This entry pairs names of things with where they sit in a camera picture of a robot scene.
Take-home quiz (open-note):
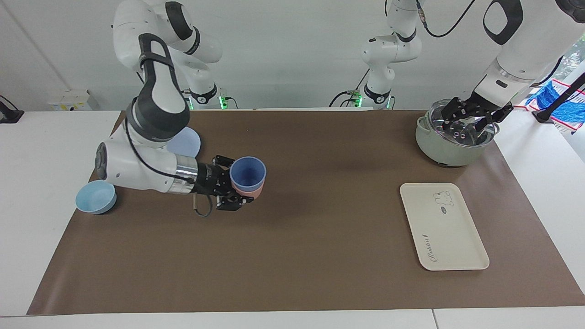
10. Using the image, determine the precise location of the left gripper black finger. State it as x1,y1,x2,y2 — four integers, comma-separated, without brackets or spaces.
441,97,462,122
475,105,513,138

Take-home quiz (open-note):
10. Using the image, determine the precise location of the pink cup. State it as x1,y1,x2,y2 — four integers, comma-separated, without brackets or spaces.
231,180,266,200

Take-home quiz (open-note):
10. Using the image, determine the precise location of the periwinkle blue cup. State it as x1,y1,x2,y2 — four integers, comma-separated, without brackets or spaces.
229,157,267,191

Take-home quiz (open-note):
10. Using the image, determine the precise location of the cream rabbit print tray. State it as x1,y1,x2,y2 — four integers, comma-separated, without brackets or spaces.
400,183,490,271

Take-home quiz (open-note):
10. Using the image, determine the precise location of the glass pot lid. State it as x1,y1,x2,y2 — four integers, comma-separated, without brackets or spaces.
429,99,498,147

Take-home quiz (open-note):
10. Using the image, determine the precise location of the periwinkle blue plate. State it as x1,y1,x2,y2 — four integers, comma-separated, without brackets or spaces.
167,127,202,157

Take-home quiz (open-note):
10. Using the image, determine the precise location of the pale green cooking pot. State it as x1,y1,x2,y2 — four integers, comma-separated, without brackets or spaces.
415,98,500,167

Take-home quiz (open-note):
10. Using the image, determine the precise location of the blue cloth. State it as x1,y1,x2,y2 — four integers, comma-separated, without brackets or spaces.
526,79,585,133

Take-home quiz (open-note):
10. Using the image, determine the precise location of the black stand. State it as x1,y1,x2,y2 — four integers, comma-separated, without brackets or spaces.
532,73,585,124

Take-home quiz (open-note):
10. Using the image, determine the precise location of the brown table mat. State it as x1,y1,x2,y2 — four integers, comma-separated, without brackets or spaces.
27,110,585,316

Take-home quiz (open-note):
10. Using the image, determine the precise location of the light blue bowl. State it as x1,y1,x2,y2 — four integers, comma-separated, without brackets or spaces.
75,180,117,215

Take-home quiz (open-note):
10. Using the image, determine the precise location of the black desk clamp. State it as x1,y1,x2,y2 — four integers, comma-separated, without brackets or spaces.
0,95,24,124

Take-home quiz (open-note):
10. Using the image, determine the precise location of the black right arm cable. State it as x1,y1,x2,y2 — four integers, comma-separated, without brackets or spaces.
124,130,213,218

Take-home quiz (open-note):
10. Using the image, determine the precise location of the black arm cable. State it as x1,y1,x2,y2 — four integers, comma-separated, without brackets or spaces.
416,0,476,38
124,130,213,218

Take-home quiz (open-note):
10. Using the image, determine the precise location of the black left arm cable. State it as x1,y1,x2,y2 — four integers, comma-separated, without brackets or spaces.
416,0,476,38

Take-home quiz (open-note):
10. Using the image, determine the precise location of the yellowish wall socket box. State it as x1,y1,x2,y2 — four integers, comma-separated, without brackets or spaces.
48,90,94,111

